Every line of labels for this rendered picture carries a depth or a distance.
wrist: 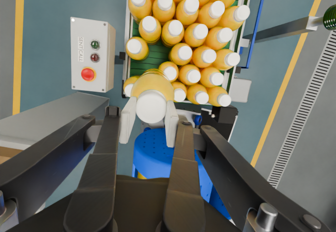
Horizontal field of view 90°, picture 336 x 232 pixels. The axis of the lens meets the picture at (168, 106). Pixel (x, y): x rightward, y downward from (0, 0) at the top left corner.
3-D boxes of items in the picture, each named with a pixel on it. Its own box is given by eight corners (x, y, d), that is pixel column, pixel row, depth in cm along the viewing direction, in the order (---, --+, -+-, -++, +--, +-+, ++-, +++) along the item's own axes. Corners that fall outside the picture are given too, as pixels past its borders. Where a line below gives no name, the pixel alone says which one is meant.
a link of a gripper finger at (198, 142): (179, 132, 13) (216, 136, 14) (174, 114, 18) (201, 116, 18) (177, 149, 14) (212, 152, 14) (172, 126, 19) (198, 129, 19)
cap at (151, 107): (168, 92, 23) (169, 95, 21) (163, 119, 24) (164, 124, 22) (139, 88, 22) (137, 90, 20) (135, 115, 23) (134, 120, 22)
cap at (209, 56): (208, 47, 51) (210, 46, 49) (216, 57, 52) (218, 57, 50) (199, 55, 52) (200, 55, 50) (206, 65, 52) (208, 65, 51)
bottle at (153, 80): (171, 71, 40) (182, 83, 22) (166, 99, 42) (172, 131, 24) (141, 66, 39) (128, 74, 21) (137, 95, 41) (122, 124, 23)
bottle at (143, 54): (130, 42, 66) (121, 34, 48) (148, 41, 67) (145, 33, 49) (132, 61, 68) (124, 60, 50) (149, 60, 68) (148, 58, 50)
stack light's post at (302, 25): (203, 52, 157) (305, 29, 51) (204, 48, 156) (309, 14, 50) (207, 53, 158) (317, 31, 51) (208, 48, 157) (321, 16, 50)
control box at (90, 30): (84, 85, 60) (70, 89, 50) (84, 24, 55) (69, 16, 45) (113, 88, 61) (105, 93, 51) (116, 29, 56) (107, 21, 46)
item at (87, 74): (82, 80, 50) (80, 80, 49) (82, 67, 49) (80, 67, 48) (94, 81, 50) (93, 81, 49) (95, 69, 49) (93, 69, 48)
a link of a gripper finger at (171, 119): (170, 116, 15) (179, 117, 15) (167, 99, 22) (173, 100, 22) (166, 147, 16) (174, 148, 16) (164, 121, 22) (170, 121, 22)
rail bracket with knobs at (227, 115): (205, 115, 77) (212, 122, 67) (208, 100, 75) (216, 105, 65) (226, 117, 78) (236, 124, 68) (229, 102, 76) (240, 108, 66)
